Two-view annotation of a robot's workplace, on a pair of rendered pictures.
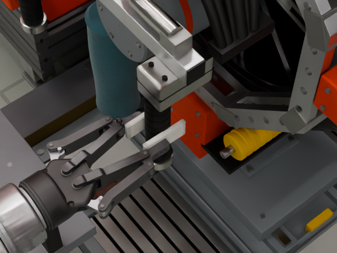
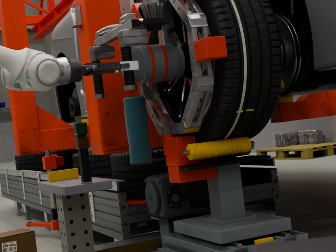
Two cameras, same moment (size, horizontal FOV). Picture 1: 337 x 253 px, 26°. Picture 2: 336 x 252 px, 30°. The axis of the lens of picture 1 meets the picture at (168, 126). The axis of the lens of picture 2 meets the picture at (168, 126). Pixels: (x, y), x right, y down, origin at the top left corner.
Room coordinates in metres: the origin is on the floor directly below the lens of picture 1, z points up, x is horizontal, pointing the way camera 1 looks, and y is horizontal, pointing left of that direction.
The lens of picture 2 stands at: (-1.43, -0.63, 0.62)
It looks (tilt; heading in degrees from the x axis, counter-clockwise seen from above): 0 degrees down; 15
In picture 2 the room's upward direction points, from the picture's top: 7 degrees counter-clockwise
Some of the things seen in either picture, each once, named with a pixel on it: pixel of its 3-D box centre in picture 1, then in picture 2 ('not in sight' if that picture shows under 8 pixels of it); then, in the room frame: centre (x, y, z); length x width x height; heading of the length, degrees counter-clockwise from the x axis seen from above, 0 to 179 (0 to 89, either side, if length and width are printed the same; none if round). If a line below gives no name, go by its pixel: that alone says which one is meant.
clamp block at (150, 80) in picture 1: (175, 72); (132, 37); (0.60, -0.01, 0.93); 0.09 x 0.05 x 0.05; 128
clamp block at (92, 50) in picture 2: not in sight; (102, 52); (0.86, 0.20, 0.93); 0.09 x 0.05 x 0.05; 128
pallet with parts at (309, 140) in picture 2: not in sight; (302, 144); (6.85, -0.21, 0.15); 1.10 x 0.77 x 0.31; 38
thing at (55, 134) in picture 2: not in sight; (71, 125); (2.92, 1.26, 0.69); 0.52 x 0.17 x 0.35; 128
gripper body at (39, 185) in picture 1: (61, 189); (82, 70); (0.48, 0.14, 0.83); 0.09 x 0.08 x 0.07; 128
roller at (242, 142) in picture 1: (279, 115); (219, 148); (0.83, -0.22, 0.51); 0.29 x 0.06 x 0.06; 128
